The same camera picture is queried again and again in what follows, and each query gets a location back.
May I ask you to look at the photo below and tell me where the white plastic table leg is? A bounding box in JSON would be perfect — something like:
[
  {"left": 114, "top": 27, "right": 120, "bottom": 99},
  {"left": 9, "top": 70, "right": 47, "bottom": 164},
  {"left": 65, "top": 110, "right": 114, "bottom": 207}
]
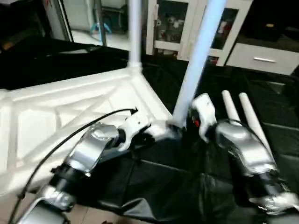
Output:
[
  {"left": 167, "top": 0, "right": 228, "bottom": 127},
  {"left": 127, "top": 0, "right": 143, "bottom": 71},
  {"left": 221, "top": 91, "right": 241, "bottom": 123},
  {"left": 238, "top": 92, "right": 272, "bottom": 154}
]

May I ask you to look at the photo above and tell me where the white plastic table top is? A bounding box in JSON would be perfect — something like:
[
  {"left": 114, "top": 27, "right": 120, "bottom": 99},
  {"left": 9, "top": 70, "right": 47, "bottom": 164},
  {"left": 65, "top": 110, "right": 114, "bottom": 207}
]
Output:
[{"left": 0, "top": 66, "right": 182, "bottom": 196}]

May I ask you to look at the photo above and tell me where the black table mat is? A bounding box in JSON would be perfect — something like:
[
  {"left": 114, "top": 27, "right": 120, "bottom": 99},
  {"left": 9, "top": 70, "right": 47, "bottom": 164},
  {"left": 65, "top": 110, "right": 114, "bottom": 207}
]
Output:
[{"left": 0, "top": 37, "right": 299, "bottom": 224}]

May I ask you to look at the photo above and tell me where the white glass door cabinet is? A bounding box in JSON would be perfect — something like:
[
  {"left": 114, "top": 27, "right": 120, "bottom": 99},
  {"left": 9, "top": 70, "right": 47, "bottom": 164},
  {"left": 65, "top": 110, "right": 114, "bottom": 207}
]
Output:
[{"left": 146, "top": 0, "right": 253, "bottom": 66}]

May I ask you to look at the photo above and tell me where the white drawer unit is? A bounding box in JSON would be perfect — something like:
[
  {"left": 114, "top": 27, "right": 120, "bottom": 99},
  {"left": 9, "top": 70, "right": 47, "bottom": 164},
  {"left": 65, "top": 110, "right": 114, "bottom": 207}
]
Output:
[{"left": 225, "top": 43, "right": 299, "bottom": 76}]

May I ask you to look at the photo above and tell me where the black case with yellow label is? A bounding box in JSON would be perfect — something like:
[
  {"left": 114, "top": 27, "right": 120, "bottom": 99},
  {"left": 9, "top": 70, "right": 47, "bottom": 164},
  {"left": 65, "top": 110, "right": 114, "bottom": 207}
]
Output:
[{"left": 244, "top": 0, "right": 286, "bottom": 43}]

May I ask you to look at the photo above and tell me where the turquoise plastic stand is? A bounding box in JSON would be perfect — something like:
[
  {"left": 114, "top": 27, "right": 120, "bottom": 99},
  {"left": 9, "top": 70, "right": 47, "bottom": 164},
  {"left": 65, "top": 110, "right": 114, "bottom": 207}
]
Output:
[{"left": 90, "top": 20, "right": 113, "bottom": 38}]

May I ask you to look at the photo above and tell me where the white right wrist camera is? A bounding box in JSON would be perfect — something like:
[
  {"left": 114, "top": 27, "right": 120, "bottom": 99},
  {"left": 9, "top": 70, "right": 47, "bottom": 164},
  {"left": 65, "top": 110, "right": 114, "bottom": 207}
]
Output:
[{"left": 191, "top": 93, "right": 217, "bottom": 143}]

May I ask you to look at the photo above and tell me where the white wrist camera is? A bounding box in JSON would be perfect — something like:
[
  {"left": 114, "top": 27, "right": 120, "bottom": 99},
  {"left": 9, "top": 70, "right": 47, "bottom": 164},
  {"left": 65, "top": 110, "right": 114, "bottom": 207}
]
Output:
[
  {"left": 117, "top": 112, "right": 154, "bottom": 151},
  {"left": 191, "top": 93, "right": 217, "bottom": 143}
]

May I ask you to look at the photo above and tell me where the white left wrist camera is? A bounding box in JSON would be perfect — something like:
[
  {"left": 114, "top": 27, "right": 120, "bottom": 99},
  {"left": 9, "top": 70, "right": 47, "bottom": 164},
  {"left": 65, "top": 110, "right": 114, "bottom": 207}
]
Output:
[{"left": 117, "top": 112, "right": 154, "bottom": 151}]

